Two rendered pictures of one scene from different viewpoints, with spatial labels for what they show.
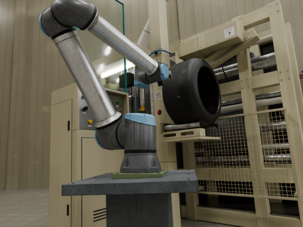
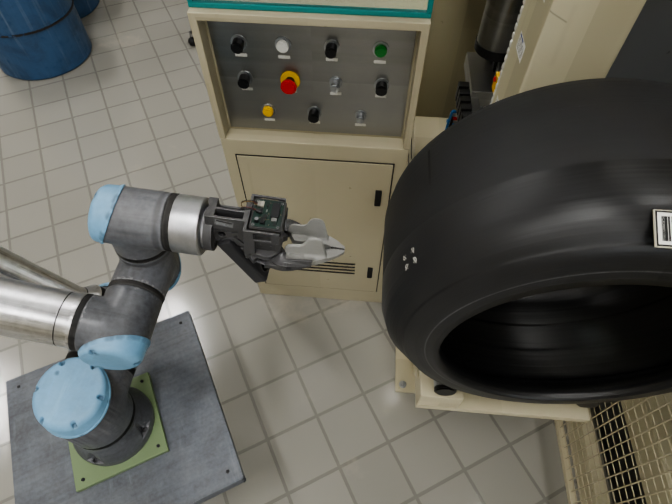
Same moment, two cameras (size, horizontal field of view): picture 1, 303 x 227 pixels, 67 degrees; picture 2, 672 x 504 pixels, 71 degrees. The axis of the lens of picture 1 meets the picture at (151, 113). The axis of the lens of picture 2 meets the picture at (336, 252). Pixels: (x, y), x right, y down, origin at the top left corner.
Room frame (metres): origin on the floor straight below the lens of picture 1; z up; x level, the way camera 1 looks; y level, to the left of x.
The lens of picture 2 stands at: (1.37, -0.51, 1.83)
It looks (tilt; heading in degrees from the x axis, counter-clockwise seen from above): 55 degrees down; 56
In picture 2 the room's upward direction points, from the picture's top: straight up
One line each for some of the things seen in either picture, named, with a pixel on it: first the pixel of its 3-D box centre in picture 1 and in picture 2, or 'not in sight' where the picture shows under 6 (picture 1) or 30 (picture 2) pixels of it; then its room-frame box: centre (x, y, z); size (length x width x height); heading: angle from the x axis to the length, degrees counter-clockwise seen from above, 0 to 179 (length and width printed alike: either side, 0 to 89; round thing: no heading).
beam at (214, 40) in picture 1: (210, 45); not in sight; (2.10, -0.61, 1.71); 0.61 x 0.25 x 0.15; 51
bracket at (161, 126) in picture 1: (173, 129); not in sight; (2.06, -0.19, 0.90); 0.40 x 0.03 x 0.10; 141
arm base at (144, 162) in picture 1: (140, 161); (107, 420); (1.10, 0.06, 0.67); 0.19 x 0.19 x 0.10
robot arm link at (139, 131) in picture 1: (139, 131); (85, 399); (1.10, 0.06, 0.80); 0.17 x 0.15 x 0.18; 50
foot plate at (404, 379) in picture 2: not in sight; (428, 361); (2.09, -0.11, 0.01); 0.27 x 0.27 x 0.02; 51
